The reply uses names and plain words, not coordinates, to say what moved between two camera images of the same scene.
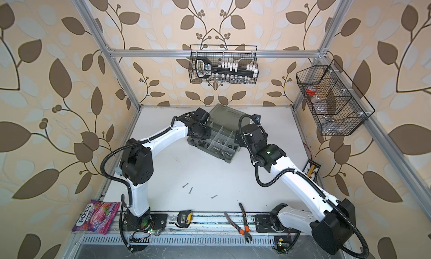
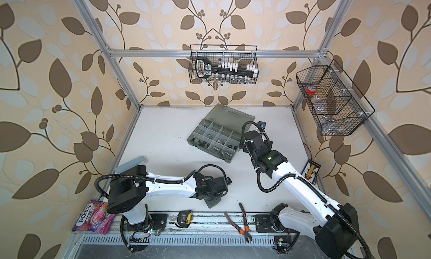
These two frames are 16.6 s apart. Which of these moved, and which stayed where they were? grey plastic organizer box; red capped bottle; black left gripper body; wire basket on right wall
Moved: black left gripper body
Stayed: grey plastic organizer box; wire basket on right wall; red capped bottle
